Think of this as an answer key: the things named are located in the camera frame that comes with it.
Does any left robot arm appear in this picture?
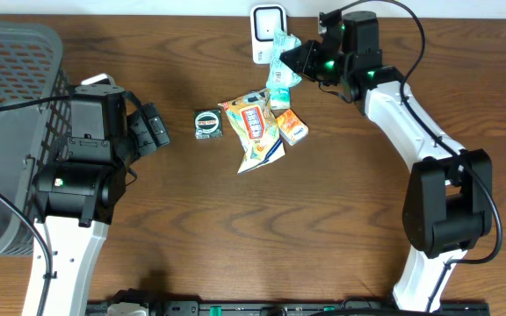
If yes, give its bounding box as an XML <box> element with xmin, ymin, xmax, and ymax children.
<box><xmin>22</xmin><ymin>83</ymin><xmax>170</xmax><ymax>315</ymax></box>

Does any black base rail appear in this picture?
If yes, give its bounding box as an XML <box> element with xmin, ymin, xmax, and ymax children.
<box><xmin>84</xmin><ymin>289</ymin><xmax>492</xmax><ymax>316</ymax></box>

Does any orange tissue pack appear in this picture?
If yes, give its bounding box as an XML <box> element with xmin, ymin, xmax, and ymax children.
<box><xmin>276</xmin><ymin>109</ymin><xmax>309</xmax><ymax>146</ymax></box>

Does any yellow red snack bag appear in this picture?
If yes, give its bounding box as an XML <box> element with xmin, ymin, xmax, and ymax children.
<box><xmin>218</xmin><ymin>89</ymin><xmax>286</xmax><ymax>175</ymax></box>

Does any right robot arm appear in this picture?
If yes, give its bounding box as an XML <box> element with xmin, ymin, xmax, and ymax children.
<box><xmin>280</xmin><ymin>11</ymin><xmax>501</xmax><ymax>312</ymax></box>

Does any grey plastic mesh basket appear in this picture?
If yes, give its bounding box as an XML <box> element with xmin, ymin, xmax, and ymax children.
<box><xmin>0</xmin><ymin>19</ymin><xmax>75</xmax><ymax>268</ymax></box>

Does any green zam-buk box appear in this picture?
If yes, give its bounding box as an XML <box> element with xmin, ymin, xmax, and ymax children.
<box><xmin>194</xmin><ymin>110</ymin><xmax>223</xmax><ymax>140</ymax></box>

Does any teal kleenex tissue pack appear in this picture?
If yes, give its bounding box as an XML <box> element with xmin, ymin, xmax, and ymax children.
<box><xmin>270</xmin><ymin>88</ymin><xmax>291</xmax><ymax>111</ymax></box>

